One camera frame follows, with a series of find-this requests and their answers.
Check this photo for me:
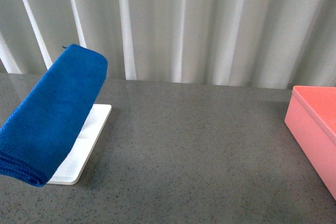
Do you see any blue microfiber cloth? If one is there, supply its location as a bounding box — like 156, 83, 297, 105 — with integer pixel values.
1, 44, 108, 187

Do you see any white pleated curtain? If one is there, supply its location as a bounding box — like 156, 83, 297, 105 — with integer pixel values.
1, 0, 335, 89

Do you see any white towel rack stand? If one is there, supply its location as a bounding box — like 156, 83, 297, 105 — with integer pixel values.
48, 104, 112, 185

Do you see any pink plastic box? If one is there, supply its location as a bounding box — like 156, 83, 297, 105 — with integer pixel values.
285, 86, 335, 197

